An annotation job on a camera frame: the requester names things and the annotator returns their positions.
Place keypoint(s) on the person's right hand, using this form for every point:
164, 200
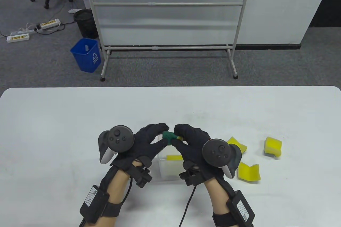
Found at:
191, 144

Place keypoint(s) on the person's left hand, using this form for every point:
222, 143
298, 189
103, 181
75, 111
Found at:
143, 144

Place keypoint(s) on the yellow green sponge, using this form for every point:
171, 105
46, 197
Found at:
237, 144
273, 145
167, 136
247, 172
174, 157

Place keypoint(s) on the clear plastic airtight container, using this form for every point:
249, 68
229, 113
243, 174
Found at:
170, 169

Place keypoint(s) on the person's right forearm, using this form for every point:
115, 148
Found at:
217, 195

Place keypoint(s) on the person's left forearm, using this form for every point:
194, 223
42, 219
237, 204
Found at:
118, 187

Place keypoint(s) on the dark grey tracking controller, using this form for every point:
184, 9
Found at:
217, 152
120, 137

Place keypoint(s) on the black wrist sensor box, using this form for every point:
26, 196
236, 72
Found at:
241, 207
92, 203

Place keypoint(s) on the blue plastic bin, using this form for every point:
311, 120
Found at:
85, 59

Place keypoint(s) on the black mesh trash bin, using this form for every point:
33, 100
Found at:
86, 24

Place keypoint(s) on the white power strip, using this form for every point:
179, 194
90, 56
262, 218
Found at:
49, 23
17, 37

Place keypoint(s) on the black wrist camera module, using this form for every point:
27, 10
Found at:
142, 175
191, 176

